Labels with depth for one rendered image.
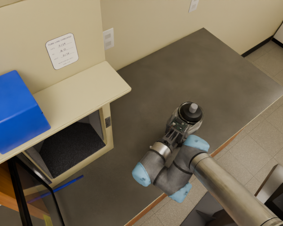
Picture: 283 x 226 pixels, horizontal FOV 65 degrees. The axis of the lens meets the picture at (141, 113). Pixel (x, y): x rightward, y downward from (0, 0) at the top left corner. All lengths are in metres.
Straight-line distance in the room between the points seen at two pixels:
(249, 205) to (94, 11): 0.53
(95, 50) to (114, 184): 0.63
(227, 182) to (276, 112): 2.25
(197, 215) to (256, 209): 1.46
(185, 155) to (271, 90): 0.93
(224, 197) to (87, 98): 0.40
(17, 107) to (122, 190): 0.68
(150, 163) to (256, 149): 1.78
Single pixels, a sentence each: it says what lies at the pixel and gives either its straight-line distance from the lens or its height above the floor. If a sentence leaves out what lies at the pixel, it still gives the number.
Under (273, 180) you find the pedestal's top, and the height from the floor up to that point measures 0.94.
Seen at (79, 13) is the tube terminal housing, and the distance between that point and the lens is 0.49.
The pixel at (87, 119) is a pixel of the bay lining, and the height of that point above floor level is 1.05.
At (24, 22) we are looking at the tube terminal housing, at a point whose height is 1.68.
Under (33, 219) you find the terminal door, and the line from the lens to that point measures 0.64.
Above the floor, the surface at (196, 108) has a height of 1.21.
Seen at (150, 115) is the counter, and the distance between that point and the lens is 1.16.
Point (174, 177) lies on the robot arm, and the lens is 0.74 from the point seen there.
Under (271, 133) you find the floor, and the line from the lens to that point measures 2.63.
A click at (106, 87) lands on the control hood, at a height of 1.51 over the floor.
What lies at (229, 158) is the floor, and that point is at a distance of 2.28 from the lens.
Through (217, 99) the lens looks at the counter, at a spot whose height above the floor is 0.94.
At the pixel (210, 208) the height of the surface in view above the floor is 0.02.
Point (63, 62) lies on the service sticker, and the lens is 0.53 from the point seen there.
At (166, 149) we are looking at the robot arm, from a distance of 0.80.
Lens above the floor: 1.92
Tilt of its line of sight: 57 degrees down
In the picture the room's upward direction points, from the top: 7 degrees clockwise
